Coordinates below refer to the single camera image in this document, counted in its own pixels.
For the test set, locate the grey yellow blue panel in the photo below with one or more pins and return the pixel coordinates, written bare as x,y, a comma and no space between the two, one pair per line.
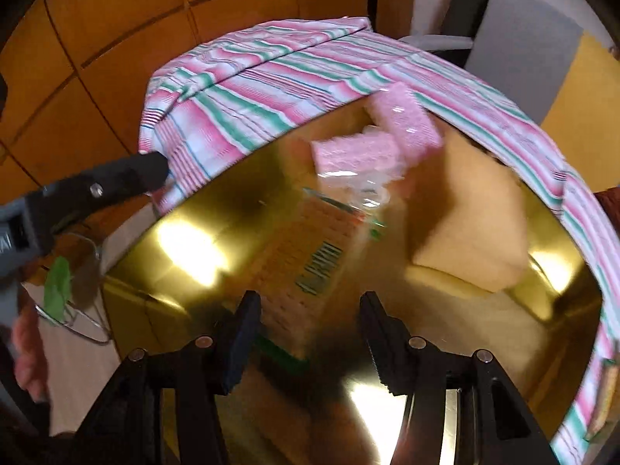
523,58

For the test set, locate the grey office chair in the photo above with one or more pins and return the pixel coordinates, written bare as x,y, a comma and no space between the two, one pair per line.
460,9

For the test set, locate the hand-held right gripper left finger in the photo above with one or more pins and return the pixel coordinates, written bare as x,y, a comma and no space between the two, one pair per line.
240,344

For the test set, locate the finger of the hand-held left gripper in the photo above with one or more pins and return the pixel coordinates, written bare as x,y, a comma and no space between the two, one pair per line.
121,179

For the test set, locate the beige cardboard box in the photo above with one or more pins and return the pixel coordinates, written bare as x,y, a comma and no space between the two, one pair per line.
465,213

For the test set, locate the pink green striped cloth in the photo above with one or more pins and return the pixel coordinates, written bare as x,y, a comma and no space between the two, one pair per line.
271,87

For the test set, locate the glass bowl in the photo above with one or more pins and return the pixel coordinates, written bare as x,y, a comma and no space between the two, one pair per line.
89,271

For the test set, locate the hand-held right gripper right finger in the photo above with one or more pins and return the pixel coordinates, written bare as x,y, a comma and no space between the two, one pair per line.
385,348

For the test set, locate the orange packet with green label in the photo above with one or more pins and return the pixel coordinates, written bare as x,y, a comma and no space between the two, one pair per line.
310,247

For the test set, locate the maroon knitted cloth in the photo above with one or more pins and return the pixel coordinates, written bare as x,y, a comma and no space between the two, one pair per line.
608,203

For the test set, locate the person's left hand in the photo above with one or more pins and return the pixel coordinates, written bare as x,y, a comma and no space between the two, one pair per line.
30,348

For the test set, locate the shiny gold container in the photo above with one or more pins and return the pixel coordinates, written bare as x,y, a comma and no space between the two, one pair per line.
484,329

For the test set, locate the pink sponge packet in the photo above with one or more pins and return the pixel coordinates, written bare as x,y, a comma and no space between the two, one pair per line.
353,155
409,116

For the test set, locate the green leaf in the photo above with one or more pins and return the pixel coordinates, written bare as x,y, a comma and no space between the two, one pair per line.
58,290

